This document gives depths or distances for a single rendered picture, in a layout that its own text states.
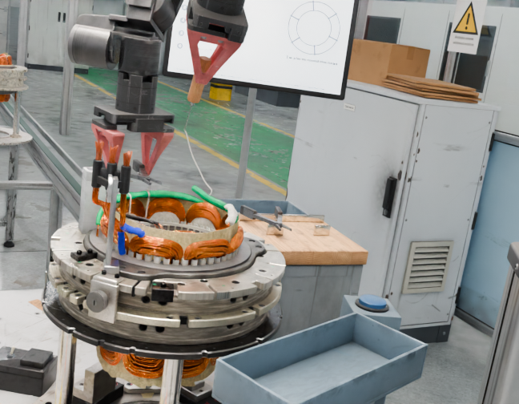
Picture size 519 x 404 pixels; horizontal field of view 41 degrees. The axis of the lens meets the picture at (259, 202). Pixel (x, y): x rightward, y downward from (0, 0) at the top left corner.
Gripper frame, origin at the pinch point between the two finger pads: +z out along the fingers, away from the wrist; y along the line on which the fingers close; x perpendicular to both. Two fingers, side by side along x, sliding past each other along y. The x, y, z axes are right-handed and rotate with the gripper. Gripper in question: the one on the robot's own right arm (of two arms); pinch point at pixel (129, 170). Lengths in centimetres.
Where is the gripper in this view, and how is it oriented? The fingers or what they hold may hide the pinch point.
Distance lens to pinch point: 105.6
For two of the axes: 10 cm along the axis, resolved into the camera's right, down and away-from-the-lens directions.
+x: 6.2, 3.1, -7.2
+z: -1.4, 9.5, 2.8
